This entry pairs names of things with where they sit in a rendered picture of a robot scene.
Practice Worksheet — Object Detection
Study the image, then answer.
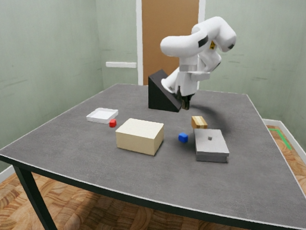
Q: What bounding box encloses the small blue block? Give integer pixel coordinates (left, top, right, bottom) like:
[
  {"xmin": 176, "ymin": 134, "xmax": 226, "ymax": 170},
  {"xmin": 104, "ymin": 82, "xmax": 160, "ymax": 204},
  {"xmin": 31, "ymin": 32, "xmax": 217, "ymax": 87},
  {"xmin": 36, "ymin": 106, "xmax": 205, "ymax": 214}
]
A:
[{"xmin": 179, "ymin": 133, "xmax": 188, "ymax": 143}]

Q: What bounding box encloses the small red block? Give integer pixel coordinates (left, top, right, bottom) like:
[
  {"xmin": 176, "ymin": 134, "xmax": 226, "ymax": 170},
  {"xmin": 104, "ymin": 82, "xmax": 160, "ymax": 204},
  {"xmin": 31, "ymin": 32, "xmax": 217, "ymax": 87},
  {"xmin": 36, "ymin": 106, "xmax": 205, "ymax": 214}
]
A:
[{"xmin": 109, "ymin": 119, "xmax": 116, "ymax": 127}]

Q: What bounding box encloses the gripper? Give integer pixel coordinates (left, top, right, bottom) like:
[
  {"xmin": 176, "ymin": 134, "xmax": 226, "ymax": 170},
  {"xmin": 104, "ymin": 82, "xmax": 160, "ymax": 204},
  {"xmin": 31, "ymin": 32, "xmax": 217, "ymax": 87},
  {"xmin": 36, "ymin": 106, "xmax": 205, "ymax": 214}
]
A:
[{"xmin": 175, "ymin": 71, "xmax": 198, "ymax": 110}]

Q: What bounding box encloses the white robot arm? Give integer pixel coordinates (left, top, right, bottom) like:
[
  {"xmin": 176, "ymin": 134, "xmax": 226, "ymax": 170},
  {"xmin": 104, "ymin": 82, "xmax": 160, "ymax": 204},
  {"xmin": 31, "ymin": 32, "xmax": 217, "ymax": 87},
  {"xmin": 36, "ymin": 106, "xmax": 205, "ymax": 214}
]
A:
[{"xmin": 160, "ymin": 17, "xmax": 236, "ymax": 94}]

